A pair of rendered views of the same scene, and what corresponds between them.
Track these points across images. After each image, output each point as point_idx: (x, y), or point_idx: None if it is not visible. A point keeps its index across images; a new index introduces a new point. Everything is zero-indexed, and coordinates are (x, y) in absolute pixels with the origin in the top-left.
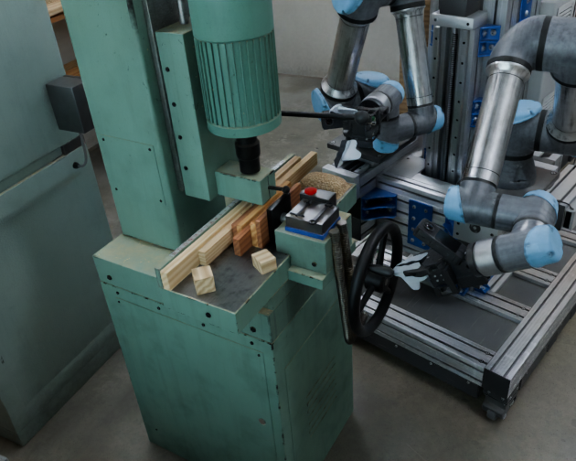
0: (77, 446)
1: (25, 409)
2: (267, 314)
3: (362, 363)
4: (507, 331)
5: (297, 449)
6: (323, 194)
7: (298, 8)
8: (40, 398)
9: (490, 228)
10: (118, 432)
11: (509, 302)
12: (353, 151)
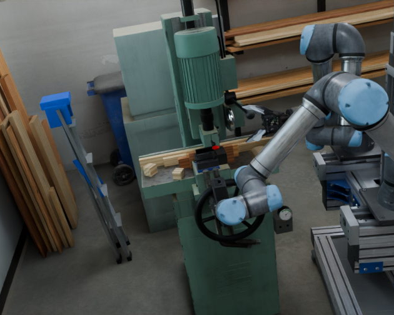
0: (163, 245)
1: (154, 217)
2: (174, 201)
3: (314, 295)
4: None
5: (204, 295)
6: (220, 151)
7: None
8: (164, 216)
9: (348, 225)
10: (181, 249)
11: None
12: (259, 136)
